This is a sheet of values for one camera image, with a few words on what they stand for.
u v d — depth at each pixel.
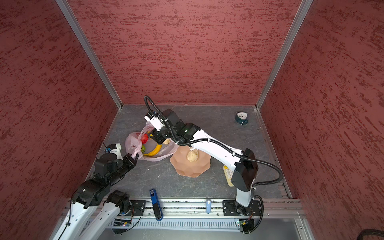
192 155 0.87
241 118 1.10
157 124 0.62
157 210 0.69
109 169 0.52
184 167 0.87
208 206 0.73
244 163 0.42
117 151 0.65
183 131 0.54
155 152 0.92
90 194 0.47
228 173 0.85
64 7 0.71
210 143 0.49
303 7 0.71
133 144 0.74
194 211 0.74
